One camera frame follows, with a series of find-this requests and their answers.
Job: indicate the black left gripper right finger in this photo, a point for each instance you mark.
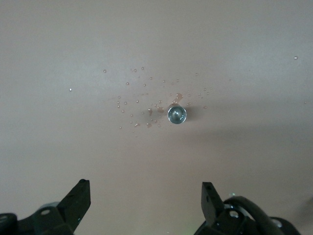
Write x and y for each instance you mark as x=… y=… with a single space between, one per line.
x=215 y=208

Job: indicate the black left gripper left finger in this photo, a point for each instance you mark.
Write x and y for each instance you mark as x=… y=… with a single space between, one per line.
x=71 y=210

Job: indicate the steel jigger cup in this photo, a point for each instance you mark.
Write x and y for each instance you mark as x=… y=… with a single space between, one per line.
x=177 y=114

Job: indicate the brown table mat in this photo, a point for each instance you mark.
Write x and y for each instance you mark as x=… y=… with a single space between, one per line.
x=156 y=61

